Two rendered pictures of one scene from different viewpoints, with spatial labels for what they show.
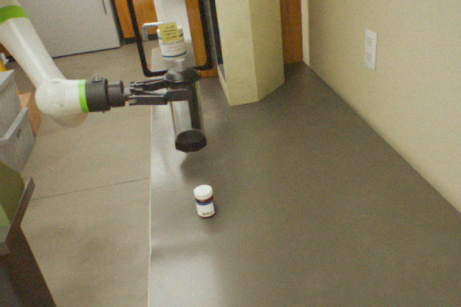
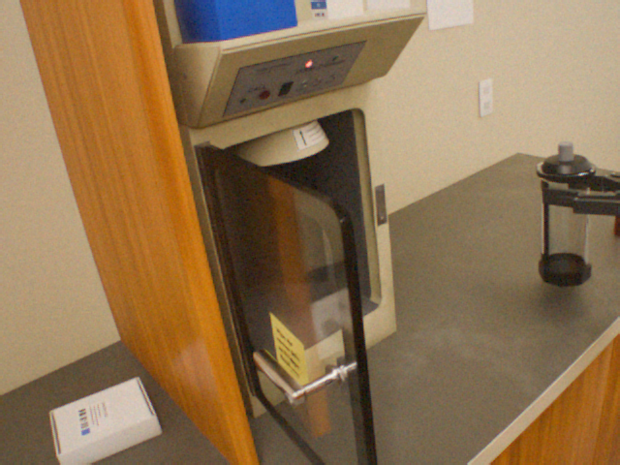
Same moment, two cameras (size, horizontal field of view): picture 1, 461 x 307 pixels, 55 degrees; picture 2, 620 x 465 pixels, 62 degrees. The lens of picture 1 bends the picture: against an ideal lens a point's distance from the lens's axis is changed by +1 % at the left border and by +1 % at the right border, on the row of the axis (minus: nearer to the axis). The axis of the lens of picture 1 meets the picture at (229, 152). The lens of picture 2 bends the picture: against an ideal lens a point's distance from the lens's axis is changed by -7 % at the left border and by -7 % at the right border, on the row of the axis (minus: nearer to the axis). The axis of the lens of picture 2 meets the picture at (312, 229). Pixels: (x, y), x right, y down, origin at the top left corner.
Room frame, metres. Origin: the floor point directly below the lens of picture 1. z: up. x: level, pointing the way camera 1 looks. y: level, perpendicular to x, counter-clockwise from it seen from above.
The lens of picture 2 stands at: (2.06, 0.64, 1.55)
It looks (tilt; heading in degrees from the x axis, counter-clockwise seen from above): 24 degrees down; 240
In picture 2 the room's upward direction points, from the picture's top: 8 degrees counter-clockwise
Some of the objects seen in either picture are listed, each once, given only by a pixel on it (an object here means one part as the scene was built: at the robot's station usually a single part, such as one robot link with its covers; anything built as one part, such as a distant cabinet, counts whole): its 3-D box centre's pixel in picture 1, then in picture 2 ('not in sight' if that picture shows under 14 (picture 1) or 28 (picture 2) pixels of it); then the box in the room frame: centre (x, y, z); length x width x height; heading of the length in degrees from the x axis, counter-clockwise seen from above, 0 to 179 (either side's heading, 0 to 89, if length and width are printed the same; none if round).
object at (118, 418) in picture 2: not in sight; (104, 421); (2.05, -0.13, 0.96); 0.16 x 0.12 x 0.04; 176
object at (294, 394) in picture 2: not in sight; (294, 370); (1.87, 0.24, 1.20); 0.10 x 0.05 x 0.03; 87
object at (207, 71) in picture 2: not in sight; (313, 62); (1.68, 0.04, 1.46); 0.32 x 0.11 x 0.10; 5
